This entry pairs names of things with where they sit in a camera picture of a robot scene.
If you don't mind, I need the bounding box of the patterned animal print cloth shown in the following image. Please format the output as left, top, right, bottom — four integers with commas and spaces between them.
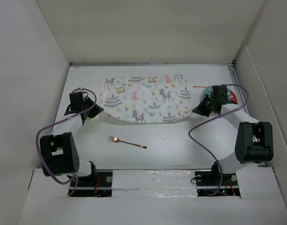
100, 75, 199, 123

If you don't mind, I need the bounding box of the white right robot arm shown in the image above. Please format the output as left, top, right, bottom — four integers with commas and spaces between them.
192, 84, 273, 185

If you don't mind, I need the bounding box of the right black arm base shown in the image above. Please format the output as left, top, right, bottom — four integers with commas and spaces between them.
191, 170, 241, 197

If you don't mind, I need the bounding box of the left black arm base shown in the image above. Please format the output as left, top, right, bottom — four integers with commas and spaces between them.
68, 170, 113, 197

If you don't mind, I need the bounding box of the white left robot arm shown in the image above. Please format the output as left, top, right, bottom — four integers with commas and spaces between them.
36, 88, 103, 186

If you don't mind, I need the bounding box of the red and teal plate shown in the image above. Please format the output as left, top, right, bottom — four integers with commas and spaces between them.
201, 85, 238, 104

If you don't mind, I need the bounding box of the copper fork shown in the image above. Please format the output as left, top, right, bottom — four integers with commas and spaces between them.
109, 136, 147, 149

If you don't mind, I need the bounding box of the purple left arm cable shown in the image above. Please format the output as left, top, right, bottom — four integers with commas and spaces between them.
35, 87, 98, 196

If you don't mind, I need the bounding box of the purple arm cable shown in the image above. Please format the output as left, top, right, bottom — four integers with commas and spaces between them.
188, 84, 250, 196
35, 87, 98, 196

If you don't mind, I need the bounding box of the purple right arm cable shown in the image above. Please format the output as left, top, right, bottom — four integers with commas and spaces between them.
188, 84, 250, 196

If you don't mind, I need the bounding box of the metal table edge rail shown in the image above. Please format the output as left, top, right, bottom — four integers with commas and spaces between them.
70, 62, 234, 67

